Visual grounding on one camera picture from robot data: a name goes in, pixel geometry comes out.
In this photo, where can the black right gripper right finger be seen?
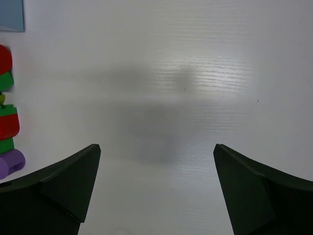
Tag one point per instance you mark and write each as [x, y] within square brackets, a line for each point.
[262, 200]

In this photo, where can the purple rounded lego brick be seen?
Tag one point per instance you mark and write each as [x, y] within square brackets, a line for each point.
[10, 162]

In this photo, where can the red green lego stack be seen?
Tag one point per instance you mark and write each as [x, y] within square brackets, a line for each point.
[9, 119]

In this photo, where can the blue plastic bin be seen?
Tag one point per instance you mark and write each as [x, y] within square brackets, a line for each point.
[12, 16]

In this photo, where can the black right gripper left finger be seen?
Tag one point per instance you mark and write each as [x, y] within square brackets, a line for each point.
[53, 200]

